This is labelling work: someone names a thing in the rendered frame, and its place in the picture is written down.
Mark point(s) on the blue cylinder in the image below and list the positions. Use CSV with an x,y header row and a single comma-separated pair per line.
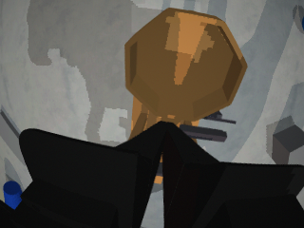
x,y
12,194

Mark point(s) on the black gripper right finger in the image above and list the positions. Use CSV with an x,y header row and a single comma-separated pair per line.
x,y
195,184

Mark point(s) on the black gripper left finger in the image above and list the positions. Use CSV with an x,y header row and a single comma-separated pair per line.
x,y
122,175

